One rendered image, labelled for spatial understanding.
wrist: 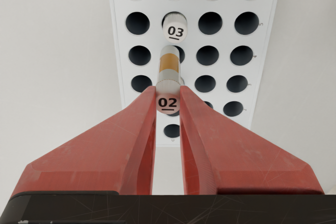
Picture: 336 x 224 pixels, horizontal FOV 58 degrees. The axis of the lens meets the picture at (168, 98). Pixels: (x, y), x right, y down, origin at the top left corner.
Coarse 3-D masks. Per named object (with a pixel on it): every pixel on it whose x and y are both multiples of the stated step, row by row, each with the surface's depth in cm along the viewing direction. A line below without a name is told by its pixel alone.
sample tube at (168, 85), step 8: (168, 48) 16; (176, 48) 16; (160, 56) 16; (168, 56) 15; (176, 56) 15; (160, 64) 15; (168, 64) 14; (176, 64) 15; (160, 72) 14; (168, 72) 14; (176, 72) 14; (160, 80) 13; (168, 80) 13; (176, 80) 13; (160, 88) 13; (168, 88) 12; (176, 88) 13; (160, 96) 12; (168, 96) 12; (176, 96) 12; (160, 104) 13; (168, 104) 13; (176, 104) 13; (160, 112) 13; (168, 112) 13
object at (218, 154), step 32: (192, 96) 11; (192, 128) 8; (224, 128) 8; (192, 160) 11; (224, 160) 6; (256, 160) 6; (288, 160) 6; (192, 192) 10; (224, 192) 5; (256, 192) 5; (288, 192) 5; (320, 192) 5
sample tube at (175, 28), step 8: (168, 16) 15; (176, 16) 15; (168, 24) 15; (176, 24) 15; (184, 24) 15; (168, 32) 15; (176, 32) 15; (184, 32) 15; (168, 40) 15; (176, 40) 15
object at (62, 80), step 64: (0, 0) 19; (64, 0) 19; (320, 0) 19; (0, 64) 22; (64, 64) 22; (320, 64) 21; (0, 128) 25; (64, 128) 25; (256, 128) 25; (320, 128) 25; (0, 192) 30
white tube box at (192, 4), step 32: (128, 0) 15; (160, 0) 15; (192, 0) 15; (224, 0) 15; (256, 0) 15; (128, 32) 16; (160, 32) 16; (192, 32) 16; (224, 32) 16; (256, 32) 16; (128, 64) 17; (192, 64) 17; (224, 64) 17; (256, 64) 17; (128, 96) 19; (224, 96) 19; (256, 96) 18; (160, 128) 20
